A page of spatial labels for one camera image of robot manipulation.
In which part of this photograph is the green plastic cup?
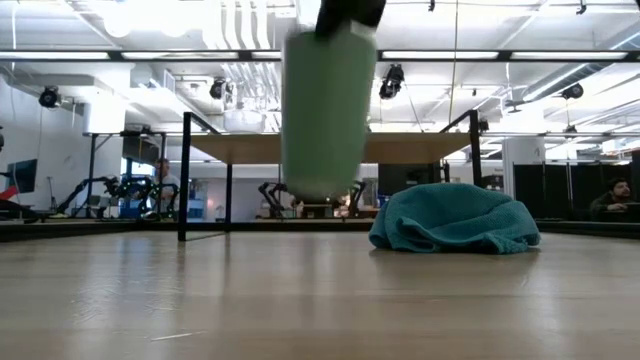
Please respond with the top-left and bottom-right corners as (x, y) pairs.
(280, 29), (379, 202)

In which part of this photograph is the black hanging spotlight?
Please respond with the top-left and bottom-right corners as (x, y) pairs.
(378, 63), (406, 101)
(208, 76), (235, 101)
(38, 85), (64, 110)
(560, 82), (585, 102)

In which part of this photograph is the overhead light bar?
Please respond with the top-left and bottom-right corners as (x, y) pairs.
(0, 48), (640, 63)

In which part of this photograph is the black screen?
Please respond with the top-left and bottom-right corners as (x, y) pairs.
(377, 163), (445, 199)

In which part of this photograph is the teal cloth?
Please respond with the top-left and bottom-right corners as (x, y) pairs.
(368, 182), (542, 255)

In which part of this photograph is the person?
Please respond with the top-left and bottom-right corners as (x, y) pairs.
(149, 158), (181, 214)
(587, 176), (635, 224)

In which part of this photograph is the black room partition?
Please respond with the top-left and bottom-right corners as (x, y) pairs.
(513, 162), (640, 222)

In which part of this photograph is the black monitor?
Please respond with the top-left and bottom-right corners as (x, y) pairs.
(3, 158), (39, 196)

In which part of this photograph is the wooden shelf black metal frame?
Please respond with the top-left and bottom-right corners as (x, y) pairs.
(177, 109), (484, 242)

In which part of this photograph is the black background stand frame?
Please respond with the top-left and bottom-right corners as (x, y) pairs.
(82, 130), (169, 219)

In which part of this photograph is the black table border rail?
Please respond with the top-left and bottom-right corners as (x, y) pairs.
(0, 217), (640, 243)

